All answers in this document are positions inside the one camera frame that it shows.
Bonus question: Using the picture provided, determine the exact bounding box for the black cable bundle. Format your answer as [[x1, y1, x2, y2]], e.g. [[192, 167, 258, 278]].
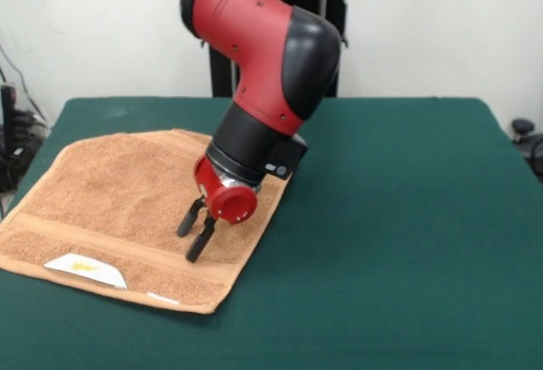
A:
[[0, 109, 53, 193]]

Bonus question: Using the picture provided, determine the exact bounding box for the grey wall cable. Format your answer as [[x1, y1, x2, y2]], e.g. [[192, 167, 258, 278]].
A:
[[0, 42, 48, 123]]

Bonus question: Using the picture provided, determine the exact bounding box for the tan terry towel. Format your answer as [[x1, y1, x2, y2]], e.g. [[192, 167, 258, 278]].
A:
[[0, 128, 294, 316]]

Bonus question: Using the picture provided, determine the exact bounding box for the black office chair base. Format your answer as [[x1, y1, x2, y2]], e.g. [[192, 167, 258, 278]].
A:
[[511, 118, 543, 180]]

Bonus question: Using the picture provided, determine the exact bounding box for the dark green table cloth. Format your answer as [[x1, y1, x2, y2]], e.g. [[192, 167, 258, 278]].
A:
[[0, 97, 543, 370]]

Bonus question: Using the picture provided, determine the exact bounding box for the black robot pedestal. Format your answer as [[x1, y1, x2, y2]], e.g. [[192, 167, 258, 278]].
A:
[[199, 0, 368, 98]]

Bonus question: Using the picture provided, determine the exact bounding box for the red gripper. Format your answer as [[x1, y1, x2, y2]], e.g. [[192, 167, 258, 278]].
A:
[[176, 154, 259, 264]]

